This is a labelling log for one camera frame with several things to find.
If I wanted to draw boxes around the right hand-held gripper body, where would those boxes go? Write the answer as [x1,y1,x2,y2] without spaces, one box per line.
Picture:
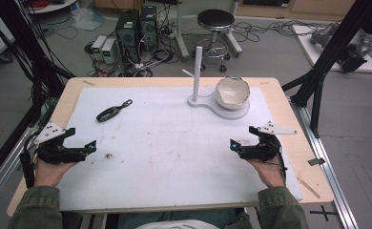
[238,120,299,162]

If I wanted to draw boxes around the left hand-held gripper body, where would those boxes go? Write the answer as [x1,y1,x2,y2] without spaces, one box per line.
[33,120,89,165]

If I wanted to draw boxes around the person's left hand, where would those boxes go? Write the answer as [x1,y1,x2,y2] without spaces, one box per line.
[33,157,79,188]

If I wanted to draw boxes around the person's right hand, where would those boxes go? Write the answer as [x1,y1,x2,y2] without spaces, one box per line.
[246,157,287,189]

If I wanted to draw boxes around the white jagged-edge bowl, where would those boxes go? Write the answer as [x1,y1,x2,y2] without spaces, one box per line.
[215,75,251,111]

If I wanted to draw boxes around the black tape piece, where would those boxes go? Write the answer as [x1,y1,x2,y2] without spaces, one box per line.
[307,157,326,167]

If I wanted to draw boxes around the white table mat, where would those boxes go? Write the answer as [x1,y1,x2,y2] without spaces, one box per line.
[57,85,303,212]

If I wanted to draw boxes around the wooden stick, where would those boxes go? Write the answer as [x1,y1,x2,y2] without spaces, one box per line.
[296,177,321,199]

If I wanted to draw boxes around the white stand with pole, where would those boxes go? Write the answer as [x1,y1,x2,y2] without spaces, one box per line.
[181,46,251,121]

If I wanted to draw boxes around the black tape cross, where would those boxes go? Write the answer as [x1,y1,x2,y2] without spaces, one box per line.
[309,204,339,222]

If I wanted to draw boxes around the person's legs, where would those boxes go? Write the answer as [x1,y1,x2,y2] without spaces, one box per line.
[116,207,249,229]

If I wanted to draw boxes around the white power supply unit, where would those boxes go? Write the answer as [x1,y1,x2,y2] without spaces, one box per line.
[91,34,108,55]
[101,38,117,65]

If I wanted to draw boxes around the white table leg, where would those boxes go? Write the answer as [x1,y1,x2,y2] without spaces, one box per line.
[174,0,191,62]
[223,0,244,59]

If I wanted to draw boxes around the white floor board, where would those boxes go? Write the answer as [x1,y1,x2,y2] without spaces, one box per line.
[291,24,372,74]

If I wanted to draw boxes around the black computer tower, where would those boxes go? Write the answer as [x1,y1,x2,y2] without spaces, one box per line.
[114,9,141,64]
[139,5,159,50]

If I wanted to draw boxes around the black round stool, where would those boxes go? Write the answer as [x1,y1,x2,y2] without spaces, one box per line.
[196,8,237,73]

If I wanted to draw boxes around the clear plastic bag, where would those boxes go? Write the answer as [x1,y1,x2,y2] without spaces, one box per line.
[71,7,107,32]

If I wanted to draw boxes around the grey robot device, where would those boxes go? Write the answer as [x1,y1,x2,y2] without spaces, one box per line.
[309,22,372,73]

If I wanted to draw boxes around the right hand-held gripper cable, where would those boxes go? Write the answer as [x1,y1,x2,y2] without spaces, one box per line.
[271,139,287,186]

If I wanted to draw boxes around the hand-held gripper cable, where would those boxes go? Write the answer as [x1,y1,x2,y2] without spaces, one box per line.
[271,139,287,186]
[18,131,44,189]

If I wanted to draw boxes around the left hand-held gripper cable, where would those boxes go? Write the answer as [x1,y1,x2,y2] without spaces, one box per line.
[18,131,44,189]

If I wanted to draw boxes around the aluminium rail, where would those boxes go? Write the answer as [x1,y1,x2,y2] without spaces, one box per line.
[287,94,361,229]
[0,101,53,213]

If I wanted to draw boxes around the black metal frame strut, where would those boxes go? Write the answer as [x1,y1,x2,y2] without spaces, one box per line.
[281,0,372,139]
[0,0,77,128]

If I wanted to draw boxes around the black floor cables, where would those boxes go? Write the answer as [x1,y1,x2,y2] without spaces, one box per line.
[233,19,342,44]

